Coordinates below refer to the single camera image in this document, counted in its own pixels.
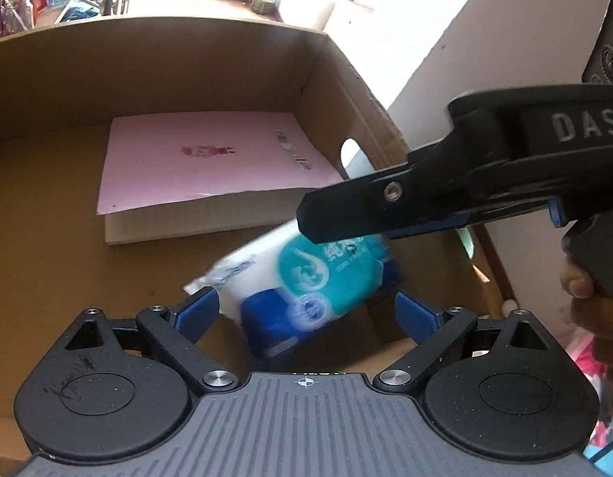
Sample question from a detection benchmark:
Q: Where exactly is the colourful printed cloth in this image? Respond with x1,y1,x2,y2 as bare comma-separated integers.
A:
569,333,613,477

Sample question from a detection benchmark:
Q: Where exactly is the pink notebook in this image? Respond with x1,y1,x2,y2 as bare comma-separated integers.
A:
95,112,344,245

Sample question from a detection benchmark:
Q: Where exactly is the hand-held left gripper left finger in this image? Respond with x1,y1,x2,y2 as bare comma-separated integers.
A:
60,285,240,394

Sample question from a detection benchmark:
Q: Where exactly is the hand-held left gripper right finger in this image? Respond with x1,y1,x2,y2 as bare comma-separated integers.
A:
375,291,566,394

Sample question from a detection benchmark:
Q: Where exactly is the clear glass jar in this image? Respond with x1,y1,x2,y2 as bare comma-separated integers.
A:
1,0,36,37

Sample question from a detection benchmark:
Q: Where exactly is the person's right hand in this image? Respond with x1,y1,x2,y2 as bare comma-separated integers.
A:
560,254,613,389

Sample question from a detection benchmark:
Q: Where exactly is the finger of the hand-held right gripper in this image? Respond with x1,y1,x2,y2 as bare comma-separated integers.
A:
295,132,568,245

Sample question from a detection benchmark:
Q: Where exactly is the brown cardboard box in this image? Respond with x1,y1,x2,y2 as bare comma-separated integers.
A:
0,16,507,463

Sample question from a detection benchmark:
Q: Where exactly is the white teal wipes packet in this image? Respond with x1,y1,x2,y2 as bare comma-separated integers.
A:
183,219,403,361

